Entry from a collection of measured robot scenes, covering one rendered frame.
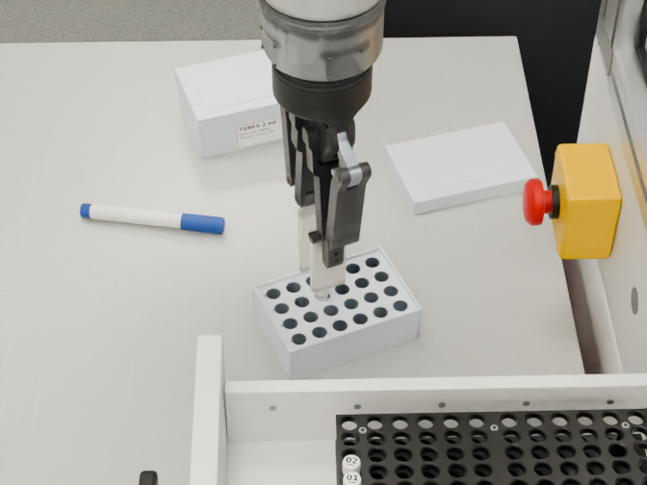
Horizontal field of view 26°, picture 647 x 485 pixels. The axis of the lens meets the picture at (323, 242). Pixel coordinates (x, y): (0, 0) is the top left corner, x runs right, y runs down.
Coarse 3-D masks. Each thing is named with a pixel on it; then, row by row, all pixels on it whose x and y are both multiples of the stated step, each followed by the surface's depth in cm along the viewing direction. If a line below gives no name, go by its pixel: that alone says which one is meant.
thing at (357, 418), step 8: (336, 416) 99; (344, 416) 99; (352, 416) 99; (360, 416) 99; (336, 424) 99; (360, 424) 99; (336, 432) 98; (344, 432) 98; (352, 432) 98; (336, 440) 98; (360, 440) 98; (344, 448) 97; (352, 448) 97; (360, 448) 97; (360, 456) 97; (360, 472) 96
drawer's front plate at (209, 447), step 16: (208, 336) 101; (208, 352) 100; (208, 368) 99; (224, 368) 104; (208, 384) 98; (208, 400) 97; (208, 416) 96; (224, 416) 103; (208, 432) 95; (224, 432) 102; (192, 448) 94; (208, 448) 94; (224, 448) 102; (192, 464) 93; (208, 464) 93; (224, 464) 102; (192, 480) 92; (208, 480) 92; (224, 480) 101
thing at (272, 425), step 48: (240, 384) 102; (288, 384) 102; (336, 384) 102; (384, 384) 102; (432, 384) 102; (480, 384) 102; (528, 384) 102; (576, 384) 102; (624, 384) 102; (240, 432) 105; (288, 432) 105; (240, 480) 103; (288, 480) 103; (336, 480) 103
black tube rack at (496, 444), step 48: (384, 432) 98; (432, 432) 98; (480, 432) 98; (528, 432) 98; (576, 432) 98; (624, 432) 98; (384, 480) 95; (432, 480) 95; (480, 480) 95; (528, 480) 95; (576, 480) 95; (624, 480) 96
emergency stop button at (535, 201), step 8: (528, 184) 118; (536, 184) 117; (528, 192) 117; (536, 192) 117; (544, 192) 118; (528, 200) 117; (536, 200) 116; (544, 200) 117; (552, 200) 117; (528, 208) 117; (536, 208) 117; (544, 208) 117; (528, 216) 117; (536, 216) 117; (536, 224) 118
